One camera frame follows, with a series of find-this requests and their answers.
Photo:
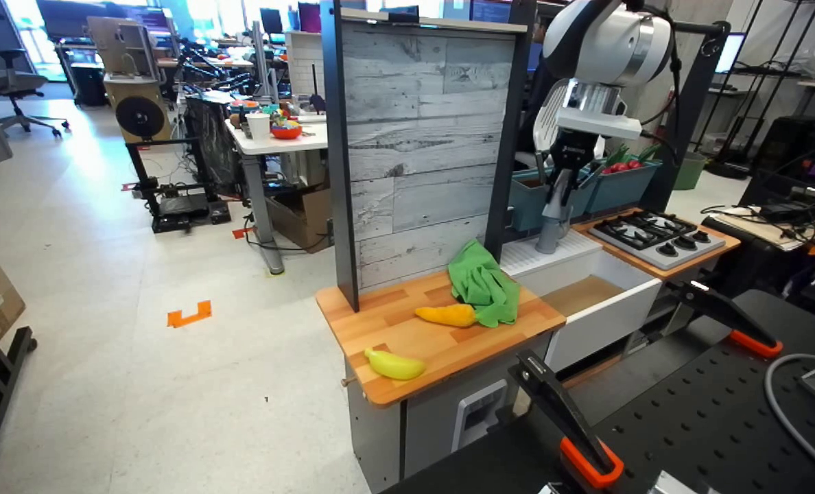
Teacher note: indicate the white toy sink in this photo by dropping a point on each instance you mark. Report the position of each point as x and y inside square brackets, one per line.
[600, 323]

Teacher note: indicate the green cloth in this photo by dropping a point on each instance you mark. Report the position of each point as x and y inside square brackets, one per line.
[483, 284]

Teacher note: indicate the grey toy faucet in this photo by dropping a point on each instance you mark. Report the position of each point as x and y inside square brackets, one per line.
[554, 227]

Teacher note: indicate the yellow toy banana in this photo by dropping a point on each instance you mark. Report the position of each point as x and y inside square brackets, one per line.
[393, 365]

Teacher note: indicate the teal plastic bin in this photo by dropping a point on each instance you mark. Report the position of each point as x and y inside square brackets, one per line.
[626, 189]
[527, 200]

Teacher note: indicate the black metal frame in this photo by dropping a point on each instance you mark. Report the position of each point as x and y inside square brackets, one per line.
[340, 182]

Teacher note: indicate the wooden countertop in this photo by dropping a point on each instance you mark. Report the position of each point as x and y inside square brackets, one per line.
[395, 319]

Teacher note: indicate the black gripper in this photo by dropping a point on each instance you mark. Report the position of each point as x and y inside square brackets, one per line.
[579, 156]

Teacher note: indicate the wooden cabinet with speaker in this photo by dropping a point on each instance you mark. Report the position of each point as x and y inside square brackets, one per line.
[140, 113]

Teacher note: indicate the red toy food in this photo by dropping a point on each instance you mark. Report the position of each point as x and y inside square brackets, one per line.
[622, 167]

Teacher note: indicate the green bin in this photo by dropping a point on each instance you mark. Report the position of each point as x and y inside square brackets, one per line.
[690, 170]

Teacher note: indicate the black equipment pile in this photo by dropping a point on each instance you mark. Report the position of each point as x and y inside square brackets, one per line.
[790, 153]

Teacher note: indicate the grey kitchen cabinet base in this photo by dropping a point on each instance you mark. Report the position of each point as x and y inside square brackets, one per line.
[424, 419]

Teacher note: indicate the white desk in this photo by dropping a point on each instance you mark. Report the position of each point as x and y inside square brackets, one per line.
[298, 140]

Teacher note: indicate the orange-yellow toy fruit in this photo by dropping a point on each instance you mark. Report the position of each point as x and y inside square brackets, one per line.
[447, 317]

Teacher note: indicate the cardboard box under desk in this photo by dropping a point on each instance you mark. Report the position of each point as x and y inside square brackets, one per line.
[301, 214]

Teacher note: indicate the grey toy stove top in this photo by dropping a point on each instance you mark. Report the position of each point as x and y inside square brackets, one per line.
[655, 234]

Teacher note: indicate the grey wood backsplash panel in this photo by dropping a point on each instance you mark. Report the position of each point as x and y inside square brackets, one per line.
[424, 138]

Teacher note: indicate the red bowl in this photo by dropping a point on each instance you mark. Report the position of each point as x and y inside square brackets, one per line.
[285, 129]

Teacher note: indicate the black equipment cart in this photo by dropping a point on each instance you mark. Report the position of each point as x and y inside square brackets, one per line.
[181, 200]

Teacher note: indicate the grey office chair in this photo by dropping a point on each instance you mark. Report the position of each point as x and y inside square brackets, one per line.
[12, 78]

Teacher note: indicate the black metal shelf rack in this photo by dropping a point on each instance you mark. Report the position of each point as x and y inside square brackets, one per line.
[744, 70]

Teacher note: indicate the orange floor tape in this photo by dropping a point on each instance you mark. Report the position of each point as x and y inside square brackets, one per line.
[177, 319]

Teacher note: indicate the white cup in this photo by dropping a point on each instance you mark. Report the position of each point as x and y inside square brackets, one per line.
[258, 127]

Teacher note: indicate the wooden stove base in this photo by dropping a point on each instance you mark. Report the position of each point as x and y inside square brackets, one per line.
[644, 264]

